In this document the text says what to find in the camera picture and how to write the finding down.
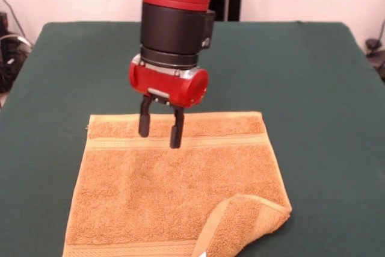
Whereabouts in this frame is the dark green table cloth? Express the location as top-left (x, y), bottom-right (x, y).
top-left (0, 20), bottom-right (385, 257)

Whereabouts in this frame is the dark grey stand base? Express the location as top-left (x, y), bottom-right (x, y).
top-left (365, 38), bottom-right (385, 82)

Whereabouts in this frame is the orange terry towel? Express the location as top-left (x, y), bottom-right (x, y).
top-left (61, 111), bottom-right (293, 257)

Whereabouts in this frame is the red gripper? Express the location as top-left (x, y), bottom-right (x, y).
top-left (128, 54), bottom-right (209, 149)

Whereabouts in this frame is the black equipment pile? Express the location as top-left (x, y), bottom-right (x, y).
top-left (0, 11), bottom-right (34, 94)

